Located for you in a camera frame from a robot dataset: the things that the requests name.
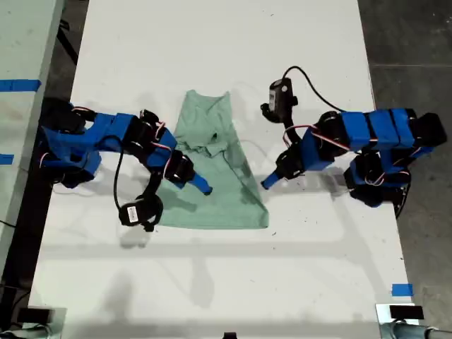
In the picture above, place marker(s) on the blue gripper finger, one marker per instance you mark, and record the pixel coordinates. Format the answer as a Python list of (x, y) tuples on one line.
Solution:
[(202, 183), (272, 180)]

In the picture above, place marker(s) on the pale green T-shirt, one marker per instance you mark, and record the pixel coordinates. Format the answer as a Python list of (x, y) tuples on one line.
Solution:
[(219, 212)]

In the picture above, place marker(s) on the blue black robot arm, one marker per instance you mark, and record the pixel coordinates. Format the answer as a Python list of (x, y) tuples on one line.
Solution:
[(374, 127), (106, 130)]

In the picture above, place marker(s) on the small black block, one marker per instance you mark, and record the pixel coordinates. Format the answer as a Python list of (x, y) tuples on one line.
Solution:
[(229, 336)]

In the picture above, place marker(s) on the square blue tape patch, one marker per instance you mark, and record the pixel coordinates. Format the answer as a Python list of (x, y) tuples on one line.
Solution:
[(402, 289)]

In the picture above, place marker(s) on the short blue tape strip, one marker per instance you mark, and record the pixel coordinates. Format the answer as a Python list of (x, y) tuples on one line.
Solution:
[(6, 159)]

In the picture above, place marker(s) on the long blue tape strip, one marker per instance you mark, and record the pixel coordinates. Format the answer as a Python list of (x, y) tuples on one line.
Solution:
[(19, 85)]

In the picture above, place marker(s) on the small black box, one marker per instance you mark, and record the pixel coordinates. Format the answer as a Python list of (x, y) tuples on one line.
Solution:
[(33, 315), (406, 313)]

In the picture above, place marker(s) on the pale grey tube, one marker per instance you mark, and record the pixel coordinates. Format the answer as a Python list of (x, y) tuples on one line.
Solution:
[(409, 332), (21, 333)]

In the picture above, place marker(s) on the pale side bench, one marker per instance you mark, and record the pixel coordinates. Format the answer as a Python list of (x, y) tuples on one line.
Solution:
[(21, 35)]

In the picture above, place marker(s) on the black stand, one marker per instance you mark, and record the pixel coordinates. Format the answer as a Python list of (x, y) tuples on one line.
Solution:
[(7, 296)]

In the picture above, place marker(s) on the black camera stalk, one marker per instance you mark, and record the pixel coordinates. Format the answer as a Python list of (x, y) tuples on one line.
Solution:
[(152, 185), (287, 121)]

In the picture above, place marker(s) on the black camera box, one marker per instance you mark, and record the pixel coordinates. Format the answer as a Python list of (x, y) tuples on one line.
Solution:
[(131, 213), (280, 93)]

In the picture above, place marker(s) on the black metal frame legs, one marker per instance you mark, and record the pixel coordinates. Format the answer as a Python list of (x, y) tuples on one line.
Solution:
[(69, 46)]

